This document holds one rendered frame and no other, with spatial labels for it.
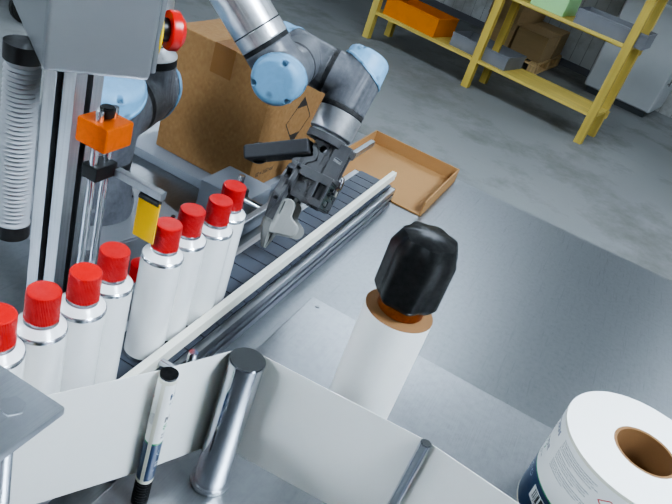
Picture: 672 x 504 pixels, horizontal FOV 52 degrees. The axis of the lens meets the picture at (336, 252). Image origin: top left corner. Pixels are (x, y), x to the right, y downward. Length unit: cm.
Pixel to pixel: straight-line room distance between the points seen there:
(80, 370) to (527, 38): 727
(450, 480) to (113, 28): 52
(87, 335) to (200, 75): 80
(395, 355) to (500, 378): 44
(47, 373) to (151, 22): 36
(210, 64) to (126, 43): 78
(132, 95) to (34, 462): 61
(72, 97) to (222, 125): 65
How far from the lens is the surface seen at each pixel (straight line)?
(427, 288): 79
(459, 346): 127
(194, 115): 148
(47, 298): 71
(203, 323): 98
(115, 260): 77
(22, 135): 73
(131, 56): 66
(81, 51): 65
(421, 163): 194
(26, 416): 52
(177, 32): 69
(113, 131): 79
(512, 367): 130
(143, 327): 91
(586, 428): 91
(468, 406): 108
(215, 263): 95
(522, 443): 107
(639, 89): 795
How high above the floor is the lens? 153
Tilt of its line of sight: 30 degrees down
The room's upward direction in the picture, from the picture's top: 20 degrees clockwise
